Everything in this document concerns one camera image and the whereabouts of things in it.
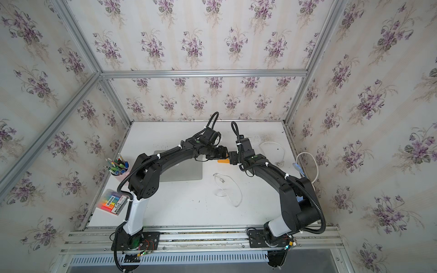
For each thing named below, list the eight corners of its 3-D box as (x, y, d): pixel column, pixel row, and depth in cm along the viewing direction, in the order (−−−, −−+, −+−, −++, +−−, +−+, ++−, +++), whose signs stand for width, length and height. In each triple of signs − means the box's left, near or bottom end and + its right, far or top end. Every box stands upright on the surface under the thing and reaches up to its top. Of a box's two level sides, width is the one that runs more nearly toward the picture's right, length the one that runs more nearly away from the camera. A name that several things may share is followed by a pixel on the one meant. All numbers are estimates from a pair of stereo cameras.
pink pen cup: (111, 172, 94) (100, 162, 85) (126, 162, 98) (117, 151, 90) (124, 187, 88) (114, 177, 80) (139, 175, 93) (131, 165, 84)
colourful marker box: (96, 210, 84) (93, 208, 82) (109, 190, 91) (106, 188, 88) (118, 215, 82) (116, 214, 80) (130, 195, 89) (128, 193, 87)
